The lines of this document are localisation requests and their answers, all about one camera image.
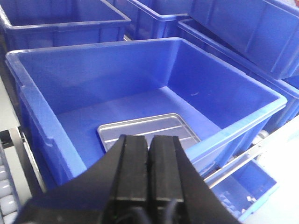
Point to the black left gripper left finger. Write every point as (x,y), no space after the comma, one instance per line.
(114,190)

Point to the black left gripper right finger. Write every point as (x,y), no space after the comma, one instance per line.
(177,193)

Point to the small silver ribbed tray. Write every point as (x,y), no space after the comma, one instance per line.
(170,124)

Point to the large blue plastic box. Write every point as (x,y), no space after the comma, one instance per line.
(66,93)

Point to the small blue bin lower shelf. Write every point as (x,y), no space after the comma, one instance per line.
(245,190)

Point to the grey roller track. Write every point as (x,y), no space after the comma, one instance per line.
(20,177)

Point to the blue bin beneath tilted bin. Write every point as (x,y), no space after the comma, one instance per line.
(194,32)

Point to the blue bin back centre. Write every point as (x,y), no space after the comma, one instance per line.
(152,19)

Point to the tilted blue bin right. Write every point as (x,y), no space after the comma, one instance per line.
(266,32)

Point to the blue bin back left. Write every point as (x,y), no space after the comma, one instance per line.
(30,24)

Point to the steel front rack rail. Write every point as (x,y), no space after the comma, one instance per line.
(273,141)

